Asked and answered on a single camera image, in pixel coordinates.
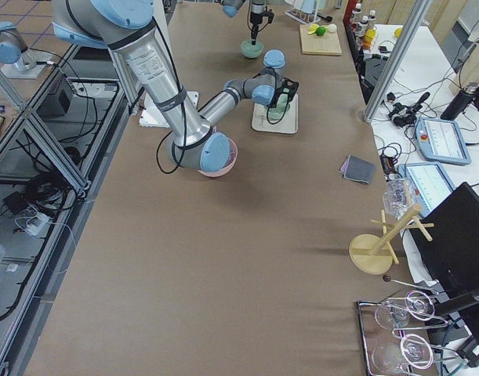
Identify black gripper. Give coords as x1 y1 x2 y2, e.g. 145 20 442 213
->
249 2 274 45
268 78 299 110

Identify green bowl robot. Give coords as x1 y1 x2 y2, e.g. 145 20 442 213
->
266 103 290 125
240 39 264 59

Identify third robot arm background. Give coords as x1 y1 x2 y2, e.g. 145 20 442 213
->
0 21 52 79

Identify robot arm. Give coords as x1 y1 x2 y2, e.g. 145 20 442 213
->
219 0 274 52
52 1 299 173

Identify cream rabbit serving tray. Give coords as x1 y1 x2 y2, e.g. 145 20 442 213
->
252 94 299 135

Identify lemon slices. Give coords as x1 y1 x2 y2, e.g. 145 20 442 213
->
307 23 319 35

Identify wooden cutting board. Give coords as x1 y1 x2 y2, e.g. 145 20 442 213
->
299 24 342 56

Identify white bun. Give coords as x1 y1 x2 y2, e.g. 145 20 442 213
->
327 23 337 33

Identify pink bowl with ice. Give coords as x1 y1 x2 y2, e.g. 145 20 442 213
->
198 139 238 178

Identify grey folded cloth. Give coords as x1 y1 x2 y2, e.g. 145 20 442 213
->
339 155 377 185

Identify clear plastic jug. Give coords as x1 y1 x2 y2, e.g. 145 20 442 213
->
383 178 420 219

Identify teach pendant tablet upper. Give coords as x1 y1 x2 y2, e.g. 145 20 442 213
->
415 117 471 165

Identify teach pendant tablet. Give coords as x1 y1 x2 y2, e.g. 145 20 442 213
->
415 117 471 165
397 162 455 217

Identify teach pendant tablet lower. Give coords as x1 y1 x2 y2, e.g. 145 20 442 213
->
397 162 455 217

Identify black water bottle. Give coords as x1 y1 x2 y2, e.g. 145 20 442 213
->
440 81 479 121

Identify wooden mug tree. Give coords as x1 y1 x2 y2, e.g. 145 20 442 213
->
349 203 434 275

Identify black monitor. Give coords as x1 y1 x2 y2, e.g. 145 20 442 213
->
411 183 479 343

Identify wine glass rack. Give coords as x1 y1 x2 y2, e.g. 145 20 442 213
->
356 274 479 375

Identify aluminium frame post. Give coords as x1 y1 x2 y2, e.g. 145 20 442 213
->
363 0 432 124

